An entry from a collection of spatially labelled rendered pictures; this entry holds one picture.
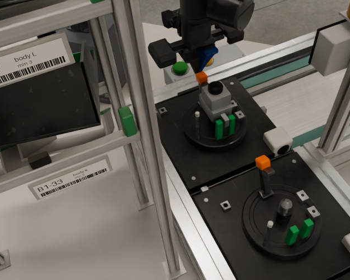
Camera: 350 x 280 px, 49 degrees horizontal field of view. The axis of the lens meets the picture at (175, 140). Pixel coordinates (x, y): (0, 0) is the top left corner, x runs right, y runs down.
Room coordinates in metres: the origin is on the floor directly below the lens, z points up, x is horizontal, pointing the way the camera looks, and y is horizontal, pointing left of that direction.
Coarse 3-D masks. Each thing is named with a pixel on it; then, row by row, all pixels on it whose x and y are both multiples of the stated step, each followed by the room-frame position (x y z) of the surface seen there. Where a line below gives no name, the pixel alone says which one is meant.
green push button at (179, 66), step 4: (176, 64) 0.75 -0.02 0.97; (180, 64) 0.75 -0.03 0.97; (184, 64) 0.75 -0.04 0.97; (172, 68) 0.74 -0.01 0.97; (176, 68) 0.74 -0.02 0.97; (180, 68) 0.74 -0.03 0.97; (184, 68) 0.73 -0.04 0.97; (176, 72) 0.73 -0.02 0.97; (180, 72) 0.73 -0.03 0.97; (184, 72) 0.73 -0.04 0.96
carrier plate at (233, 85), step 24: (192, 96) 0.64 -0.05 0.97; (240, 96) 0.62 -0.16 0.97; (168, 120) 0.57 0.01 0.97; (264, 120) 0.54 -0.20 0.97; (168, 144) 0.50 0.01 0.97; (240, 144) 0.48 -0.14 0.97; (264, 144) 0.47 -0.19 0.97; (192, 168) 0.43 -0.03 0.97; (216, 168) 0.43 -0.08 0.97; (240, 168) 0.42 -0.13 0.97; (192, 192) 0.39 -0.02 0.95
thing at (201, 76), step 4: (200, 72) 0.60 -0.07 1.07; (204, 72) 0.60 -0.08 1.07; (196, 76) 0.60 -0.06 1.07; (200, 76) 0.59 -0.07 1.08; (204, 76) 0.59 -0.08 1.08; (200, 80) 0.58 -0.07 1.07; (204, 80) 0.59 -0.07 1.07; (200, 84) 0.59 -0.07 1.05; (204, 84) 0.58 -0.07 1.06; (200, 88) 0.59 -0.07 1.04; (200, 92) 0.59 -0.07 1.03
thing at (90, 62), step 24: (48, 72) 0.31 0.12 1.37; (72, 72) 0.31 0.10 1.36; (96, 72) 0.45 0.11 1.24; (0, 96) 0.29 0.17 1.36; (24, 96) 0.29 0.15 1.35; (48, 96) 0.30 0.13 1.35; (72, 96) 0.30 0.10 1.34; (96, 96) 0.33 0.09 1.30; (0, 120) 0.28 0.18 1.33; (24, 120) 0.28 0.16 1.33; (48, 120) 0.28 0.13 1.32; (72, 120) 0.28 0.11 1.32; (96, 120) 0.29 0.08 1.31; (0, 144) 0.27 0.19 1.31
